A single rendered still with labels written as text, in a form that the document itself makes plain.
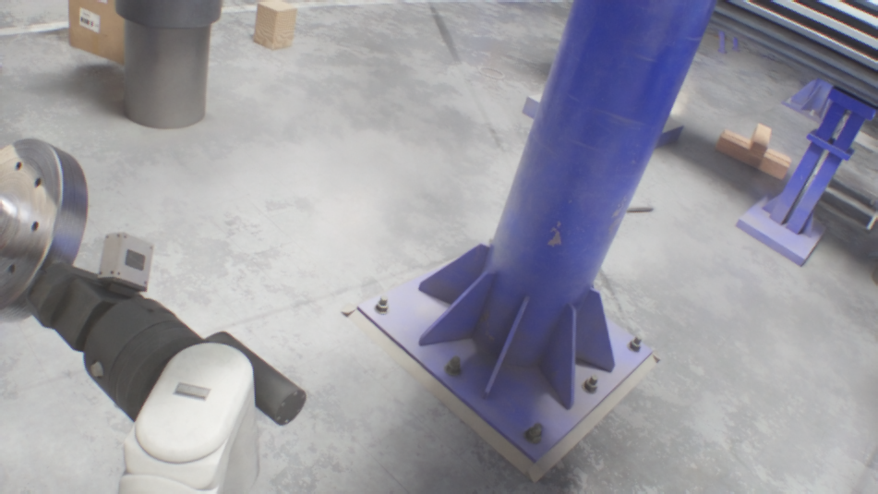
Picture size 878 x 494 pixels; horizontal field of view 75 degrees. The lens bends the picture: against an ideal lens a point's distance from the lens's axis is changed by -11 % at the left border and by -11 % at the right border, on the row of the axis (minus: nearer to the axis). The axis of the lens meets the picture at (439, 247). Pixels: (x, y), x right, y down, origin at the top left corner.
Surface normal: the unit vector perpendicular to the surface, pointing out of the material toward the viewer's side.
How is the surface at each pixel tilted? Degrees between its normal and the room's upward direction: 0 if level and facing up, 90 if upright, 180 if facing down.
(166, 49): 90
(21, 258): 49
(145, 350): 22
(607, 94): 90
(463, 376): 0
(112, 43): 90
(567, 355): 90
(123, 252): 63
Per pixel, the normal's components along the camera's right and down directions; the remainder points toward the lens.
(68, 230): 0.93, 0.04
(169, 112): 0.38, 0.60
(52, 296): 0.80, 0.43
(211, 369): 0.14, -0.82
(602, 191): 0.07, 0.59
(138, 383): 0.29, 0.16
